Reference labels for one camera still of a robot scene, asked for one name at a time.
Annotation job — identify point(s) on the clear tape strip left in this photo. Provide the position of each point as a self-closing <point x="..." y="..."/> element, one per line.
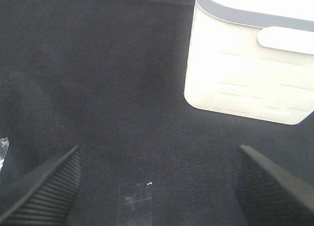
<point x="4" y="145"/>

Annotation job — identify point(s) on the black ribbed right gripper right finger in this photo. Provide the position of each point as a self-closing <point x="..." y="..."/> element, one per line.
<point x="268" y="194"/>

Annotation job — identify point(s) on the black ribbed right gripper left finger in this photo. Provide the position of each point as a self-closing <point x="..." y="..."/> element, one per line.
<point x="44" y="196"/>

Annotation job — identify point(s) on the black fabric table cloth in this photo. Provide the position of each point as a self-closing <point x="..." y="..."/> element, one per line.
<point x="108" y="75"/>

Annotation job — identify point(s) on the clear tape strip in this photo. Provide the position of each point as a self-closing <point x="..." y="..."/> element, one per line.
<point x="4" y="145"/>
<point x="135" y="205"/>

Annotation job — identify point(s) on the cream plastic storage box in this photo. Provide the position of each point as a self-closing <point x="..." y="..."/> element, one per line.
<point x="252" y="58"/>

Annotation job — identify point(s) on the clear tape strip centre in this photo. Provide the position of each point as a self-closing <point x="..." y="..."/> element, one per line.
<point x="135" y="205"/>

